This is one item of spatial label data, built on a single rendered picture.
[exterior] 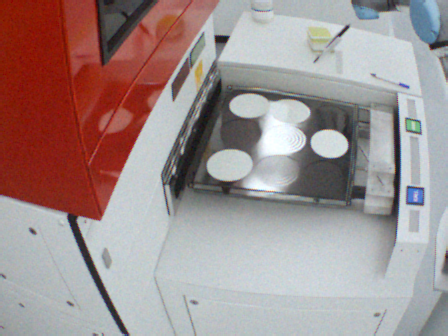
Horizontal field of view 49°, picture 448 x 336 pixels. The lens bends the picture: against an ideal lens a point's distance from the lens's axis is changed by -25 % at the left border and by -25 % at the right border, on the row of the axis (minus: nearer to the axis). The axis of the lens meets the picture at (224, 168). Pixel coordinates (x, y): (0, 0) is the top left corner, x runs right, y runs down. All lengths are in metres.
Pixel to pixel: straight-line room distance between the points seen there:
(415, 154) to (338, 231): 0.29
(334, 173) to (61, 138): 0.78
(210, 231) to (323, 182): 0.27
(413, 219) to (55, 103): 0.82
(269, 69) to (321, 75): 0.15
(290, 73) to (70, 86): 0.98
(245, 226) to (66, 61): 0.81
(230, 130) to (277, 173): 0.18
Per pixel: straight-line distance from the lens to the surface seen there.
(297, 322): 1.38
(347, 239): 1.37
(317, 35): 1.67
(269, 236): 1.38
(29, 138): 0.84
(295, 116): 1.55
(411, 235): 1.22
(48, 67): 0.73
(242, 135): 1.50
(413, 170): 1.37
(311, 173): 1.40
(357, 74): 1.63
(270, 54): 1.67
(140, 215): 1.21
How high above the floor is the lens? 1.87
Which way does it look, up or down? 43 degrees down
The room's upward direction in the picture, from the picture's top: 5 degrees counter-clockwise
